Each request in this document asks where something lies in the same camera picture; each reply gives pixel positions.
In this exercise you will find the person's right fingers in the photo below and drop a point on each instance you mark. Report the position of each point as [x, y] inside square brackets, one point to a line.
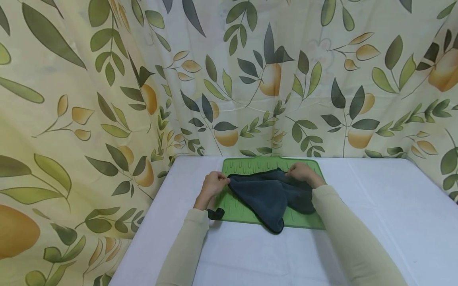
[293, 171]

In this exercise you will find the person's left hand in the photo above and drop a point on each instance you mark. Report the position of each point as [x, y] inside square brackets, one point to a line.
[212, 189]

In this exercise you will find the person's left forearm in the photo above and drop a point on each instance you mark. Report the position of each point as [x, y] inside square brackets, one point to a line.
[186, 249]

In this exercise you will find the dark grey cloth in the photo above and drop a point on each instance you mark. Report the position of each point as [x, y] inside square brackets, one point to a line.
[271, 196]

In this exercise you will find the person's right hand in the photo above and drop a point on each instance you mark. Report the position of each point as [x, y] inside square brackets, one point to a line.
[305, 173]

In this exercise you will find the black wrist band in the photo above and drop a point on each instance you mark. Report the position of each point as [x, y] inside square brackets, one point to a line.
[216, 214]

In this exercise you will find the person's left fingers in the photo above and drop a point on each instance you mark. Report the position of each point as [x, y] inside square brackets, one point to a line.
[222, 178]

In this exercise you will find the green ribbed mat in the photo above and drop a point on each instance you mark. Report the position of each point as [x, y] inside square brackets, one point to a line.
[250, 206]

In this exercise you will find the person's right forearm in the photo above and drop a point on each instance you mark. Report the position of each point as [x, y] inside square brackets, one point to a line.
[352, 238]

